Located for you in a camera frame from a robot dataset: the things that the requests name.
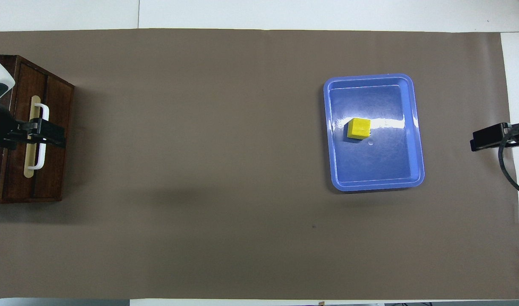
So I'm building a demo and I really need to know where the brown table mat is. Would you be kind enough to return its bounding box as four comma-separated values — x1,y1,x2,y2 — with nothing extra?
0,28,519,300

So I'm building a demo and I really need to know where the blue plastic tray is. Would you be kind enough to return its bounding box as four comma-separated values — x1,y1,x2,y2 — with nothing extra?
323,73,425,192

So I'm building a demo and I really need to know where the wooden drawer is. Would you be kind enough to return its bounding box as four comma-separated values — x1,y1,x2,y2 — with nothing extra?
0,59,50,201

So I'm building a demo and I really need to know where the white drawer handle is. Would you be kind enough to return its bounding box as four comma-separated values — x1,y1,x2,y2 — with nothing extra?
28,103,50,170

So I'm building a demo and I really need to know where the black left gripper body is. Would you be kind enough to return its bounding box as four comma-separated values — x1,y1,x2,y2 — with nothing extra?
0,104,41,149

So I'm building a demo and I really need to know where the yellow cube block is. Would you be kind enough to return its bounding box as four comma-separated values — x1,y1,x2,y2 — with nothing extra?
347,118,371,140

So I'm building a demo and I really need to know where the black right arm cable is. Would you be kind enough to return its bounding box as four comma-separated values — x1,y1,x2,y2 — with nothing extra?
499,125,519,200

